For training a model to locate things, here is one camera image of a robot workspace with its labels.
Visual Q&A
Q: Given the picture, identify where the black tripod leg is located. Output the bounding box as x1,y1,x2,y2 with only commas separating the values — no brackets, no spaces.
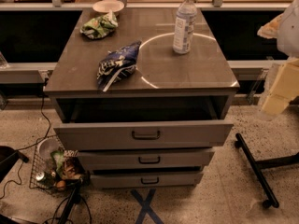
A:
58,182,81,224

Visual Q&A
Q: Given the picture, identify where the grey drawer cabinet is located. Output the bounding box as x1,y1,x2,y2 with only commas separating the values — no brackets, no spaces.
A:
46,8,239,123

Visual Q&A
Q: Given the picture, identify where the clear plastic water bottle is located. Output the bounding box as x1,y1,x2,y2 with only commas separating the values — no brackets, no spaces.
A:
173,0,197,54

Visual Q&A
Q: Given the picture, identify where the white bowl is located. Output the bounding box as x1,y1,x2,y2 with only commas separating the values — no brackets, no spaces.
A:
93,0,124,15

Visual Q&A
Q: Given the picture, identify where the metal soda can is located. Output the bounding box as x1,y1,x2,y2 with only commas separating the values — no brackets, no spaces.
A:
36,172,51,184

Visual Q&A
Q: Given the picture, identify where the grey drawer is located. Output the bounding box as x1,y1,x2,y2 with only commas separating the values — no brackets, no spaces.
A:
54,120,233,151
78,148,215,171
90,171,203,189

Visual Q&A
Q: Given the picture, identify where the wire basket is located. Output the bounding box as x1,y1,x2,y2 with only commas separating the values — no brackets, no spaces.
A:
29,135,90,194

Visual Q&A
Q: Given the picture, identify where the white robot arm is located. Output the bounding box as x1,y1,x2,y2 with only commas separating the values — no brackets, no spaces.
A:
257,0,299,120

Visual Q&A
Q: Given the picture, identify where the green chip bag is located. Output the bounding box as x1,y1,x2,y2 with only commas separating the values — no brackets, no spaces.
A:
79,10,118,40

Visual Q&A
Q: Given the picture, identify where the blue chip bag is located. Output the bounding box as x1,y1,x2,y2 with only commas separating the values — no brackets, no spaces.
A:
97,40,141,91

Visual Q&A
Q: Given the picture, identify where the grey top drawer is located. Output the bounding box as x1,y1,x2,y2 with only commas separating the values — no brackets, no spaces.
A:
54,120,233,151

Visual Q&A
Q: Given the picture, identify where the snack bag in basket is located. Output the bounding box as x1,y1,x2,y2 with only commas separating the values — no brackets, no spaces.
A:
50,150,84,180

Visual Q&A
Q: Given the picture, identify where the black cable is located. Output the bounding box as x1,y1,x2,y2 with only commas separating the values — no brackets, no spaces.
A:
0,77,52,201

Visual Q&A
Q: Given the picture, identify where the black stand base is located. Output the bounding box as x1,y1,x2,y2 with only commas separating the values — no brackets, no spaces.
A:
235,133,299,209

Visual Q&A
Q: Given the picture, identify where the grey middle drawer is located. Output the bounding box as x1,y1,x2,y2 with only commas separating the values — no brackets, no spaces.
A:
78,148,215,171

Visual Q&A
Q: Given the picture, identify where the grey bottom drawer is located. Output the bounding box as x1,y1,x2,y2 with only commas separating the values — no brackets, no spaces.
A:
90,171,203,189

